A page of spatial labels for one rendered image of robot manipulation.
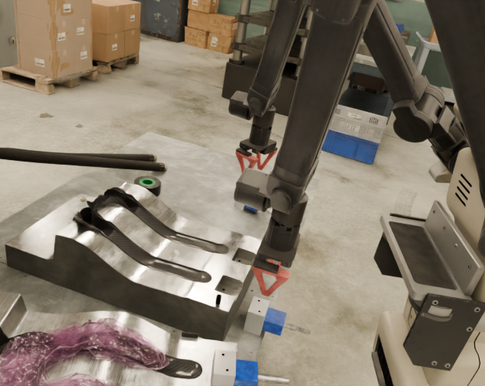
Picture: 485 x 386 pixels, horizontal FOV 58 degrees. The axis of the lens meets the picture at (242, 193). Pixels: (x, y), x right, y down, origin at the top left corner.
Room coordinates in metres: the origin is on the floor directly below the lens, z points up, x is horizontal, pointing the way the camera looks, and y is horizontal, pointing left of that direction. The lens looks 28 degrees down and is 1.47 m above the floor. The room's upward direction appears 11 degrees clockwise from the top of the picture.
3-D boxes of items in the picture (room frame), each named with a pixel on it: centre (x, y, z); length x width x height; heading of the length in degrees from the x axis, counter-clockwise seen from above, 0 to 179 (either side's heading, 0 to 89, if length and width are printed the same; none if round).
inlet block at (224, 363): (0.51, -0.07, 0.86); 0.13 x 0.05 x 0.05; 95
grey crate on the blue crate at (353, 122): (3.98, -0.88, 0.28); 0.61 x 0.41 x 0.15; 72
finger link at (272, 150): (1.19, -0.03, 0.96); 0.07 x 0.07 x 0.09; 58
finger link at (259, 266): (0.66, -0.08, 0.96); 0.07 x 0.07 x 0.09; 79
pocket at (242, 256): (0.79, -0.03, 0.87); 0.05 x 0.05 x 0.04; 78
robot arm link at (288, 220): (0.68, -0.08, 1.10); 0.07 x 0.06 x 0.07; 69
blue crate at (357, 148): (3.98, -0.88, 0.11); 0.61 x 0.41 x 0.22; 72
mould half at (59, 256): (0.79, 0.20, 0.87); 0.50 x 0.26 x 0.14; 78
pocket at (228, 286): (0.68, -0.01, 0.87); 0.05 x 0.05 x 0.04; 78
